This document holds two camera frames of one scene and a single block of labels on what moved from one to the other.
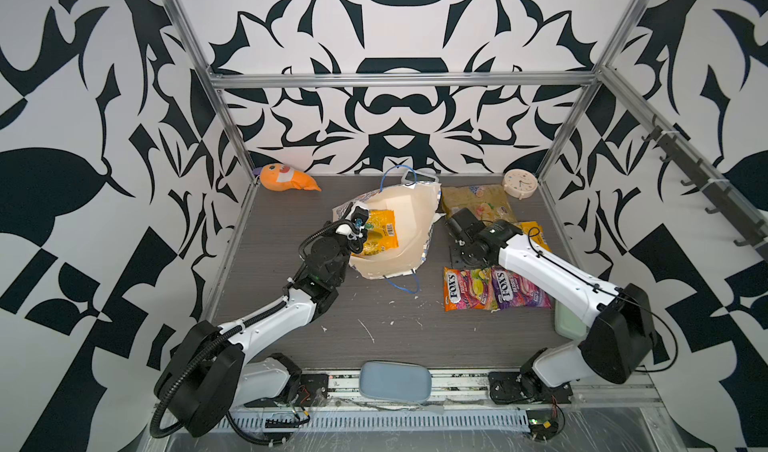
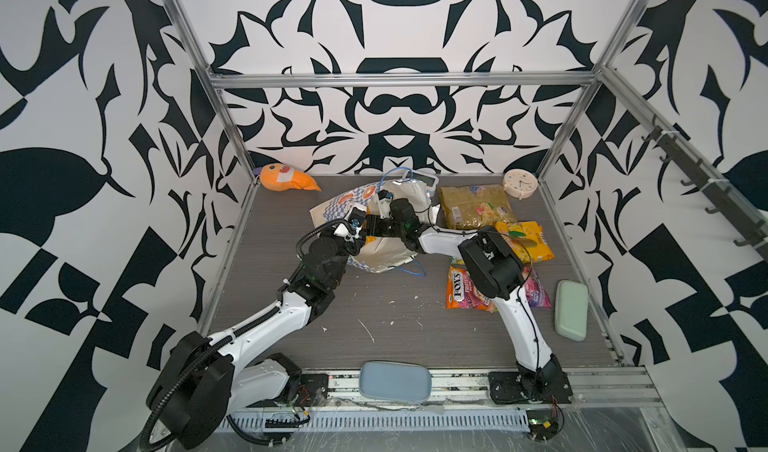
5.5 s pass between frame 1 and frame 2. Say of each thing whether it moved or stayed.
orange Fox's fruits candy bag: stayed
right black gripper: moved
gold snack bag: stayed
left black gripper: stayed
